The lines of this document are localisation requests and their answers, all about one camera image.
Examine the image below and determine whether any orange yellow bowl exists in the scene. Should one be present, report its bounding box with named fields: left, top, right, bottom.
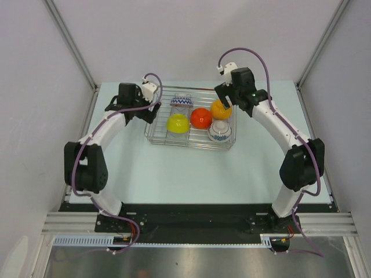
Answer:
left=210, top=100, right=232, bottom=120

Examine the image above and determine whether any yellow green bowl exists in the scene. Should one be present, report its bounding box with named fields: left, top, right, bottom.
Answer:
left=166, top=114, right=190, bottom=134

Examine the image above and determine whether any orange bottom bowl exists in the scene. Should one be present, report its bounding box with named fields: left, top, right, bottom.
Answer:
left=190, top=108, right=213, bottom=129

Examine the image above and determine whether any red patterned blue zigzag bowl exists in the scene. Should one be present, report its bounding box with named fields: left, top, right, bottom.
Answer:
left=170, top=93, right=194, bottom=108

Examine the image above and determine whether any blue white floral bowl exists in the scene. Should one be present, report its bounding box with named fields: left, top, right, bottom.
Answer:
left=208, top=120, right=232, bottom=142

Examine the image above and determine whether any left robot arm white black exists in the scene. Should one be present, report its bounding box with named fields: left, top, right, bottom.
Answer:
left=64, top=81, right=161, bottom=232

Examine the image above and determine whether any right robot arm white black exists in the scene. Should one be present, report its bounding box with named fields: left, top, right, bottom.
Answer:
left=214, top=63, right=325, bottom=232

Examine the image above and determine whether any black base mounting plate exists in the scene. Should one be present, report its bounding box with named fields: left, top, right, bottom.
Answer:
left=59, top=202, right=340, bottom=244

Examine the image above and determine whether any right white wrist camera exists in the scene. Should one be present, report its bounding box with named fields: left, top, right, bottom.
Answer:
left=217, top=62, right=238, bottom=86

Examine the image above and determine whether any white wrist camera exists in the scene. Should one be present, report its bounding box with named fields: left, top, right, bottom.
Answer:
left=141, top=77, right=159, bottom=103
left=217, top=62, right=238, bottom=86

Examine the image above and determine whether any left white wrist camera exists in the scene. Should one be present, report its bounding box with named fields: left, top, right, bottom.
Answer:
left=141, top=77, right=159, bottom=103

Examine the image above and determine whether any metal wire dish rack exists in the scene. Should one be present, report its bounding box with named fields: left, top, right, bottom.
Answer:
left=144, top=85, right=237, bottom=150

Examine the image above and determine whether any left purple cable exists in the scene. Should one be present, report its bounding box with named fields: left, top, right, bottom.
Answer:
left=71, top=73, right=163, bottom=197

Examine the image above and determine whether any aluminium frame rail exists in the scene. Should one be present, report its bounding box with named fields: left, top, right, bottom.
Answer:
left=42, top=212, right=358, bottom=237

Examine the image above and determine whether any left aluminium corner post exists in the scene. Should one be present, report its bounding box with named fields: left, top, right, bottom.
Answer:
left=42, top=0, right=97, bottom=92

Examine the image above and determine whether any aluminium corner post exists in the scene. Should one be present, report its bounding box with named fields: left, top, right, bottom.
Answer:
left=42, top=0, right=97, bottom=92
left=296, top=0, right=352, bottom=90

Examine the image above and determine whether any right aluminium corner post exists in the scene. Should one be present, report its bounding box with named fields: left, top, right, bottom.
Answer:
left=296, top=0, right=352, bottom=90

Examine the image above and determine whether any white slotted cable duct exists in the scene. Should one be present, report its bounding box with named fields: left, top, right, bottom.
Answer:
left=53, top=235, right=272, bottom=248

